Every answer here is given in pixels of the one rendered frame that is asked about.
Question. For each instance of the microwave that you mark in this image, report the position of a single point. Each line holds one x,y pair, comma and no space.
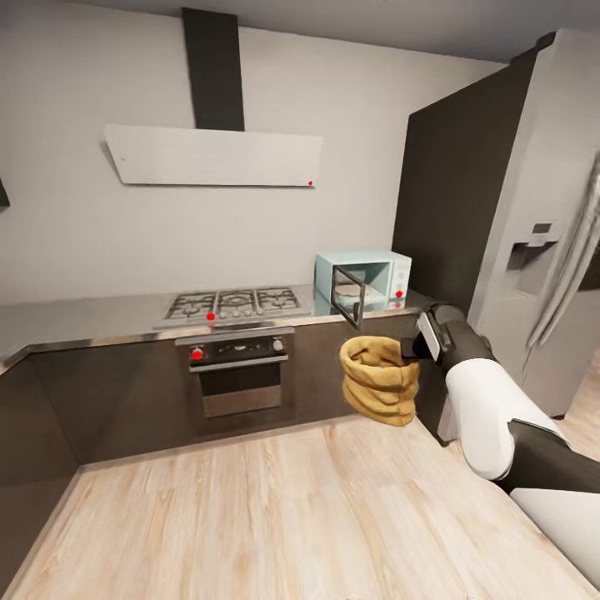
348,278

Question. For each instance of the fridge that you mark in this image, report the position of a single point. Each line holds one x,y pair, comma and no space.
495,178

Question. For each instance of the popcorn bag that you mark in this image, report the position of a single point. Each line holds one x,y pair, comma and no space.
379,383

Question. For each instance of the range hood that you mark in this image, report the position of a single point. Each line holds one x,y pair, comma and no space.
217,150

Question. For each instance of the oven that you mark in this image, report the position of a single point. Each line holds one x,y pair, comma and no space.
233,378

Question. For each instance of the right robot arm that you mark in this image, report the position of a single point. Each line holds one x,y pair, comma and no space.
508,440

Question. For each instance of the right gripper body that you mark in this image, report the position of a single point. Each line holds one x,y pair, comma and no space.
411,347

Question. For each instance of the burner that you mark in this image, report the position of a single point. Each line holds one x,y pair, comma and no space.
231,304

